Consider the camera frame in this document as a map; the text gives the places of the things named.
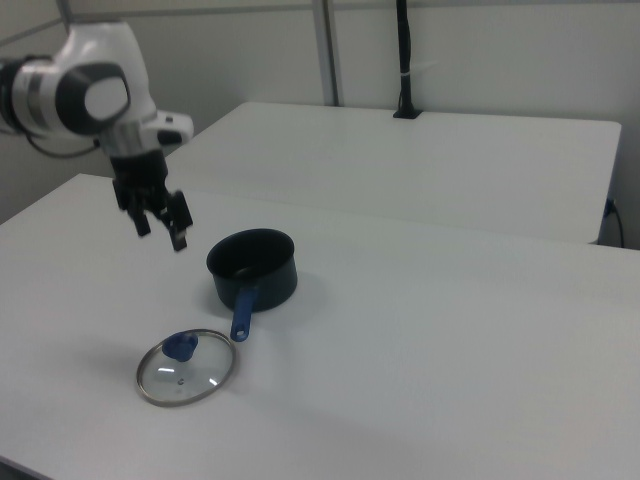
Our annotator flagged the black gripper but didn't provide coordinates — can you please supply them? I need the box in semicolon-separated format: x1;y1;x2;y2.
108;149;194;252

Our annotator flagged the dark saucepan with blue handle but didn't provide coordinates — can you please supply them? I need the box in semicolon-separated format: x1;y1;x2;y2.
205;228;300;344

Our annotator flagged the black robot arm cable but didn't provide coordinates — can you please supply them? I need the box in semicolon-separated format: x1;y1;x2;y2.
24;130;104;159

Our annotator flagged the white cable tie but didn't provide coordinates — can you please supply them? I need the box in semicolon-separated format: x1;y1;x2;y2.
400;59;439;79

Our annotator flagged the black pole with clamp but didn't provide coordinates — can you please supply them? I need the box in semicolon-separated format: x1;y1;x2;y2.
392;0;425;120

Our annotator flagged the white neighbouring table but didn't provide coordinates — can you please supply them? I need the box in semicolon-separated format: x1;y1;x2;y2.
163;101;623;246

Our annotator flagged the grey partition post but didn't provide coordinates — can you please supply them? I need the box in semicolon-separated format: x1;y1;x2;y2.
313;0;347;108

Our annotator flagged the black power cable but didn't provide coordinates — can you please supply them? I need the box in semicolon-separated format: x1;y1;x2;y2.
603;197;627;249

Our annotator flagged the glass lid with blue knob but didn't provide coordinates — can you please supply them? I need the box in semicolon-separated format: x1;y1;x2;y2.
135;328;237;407

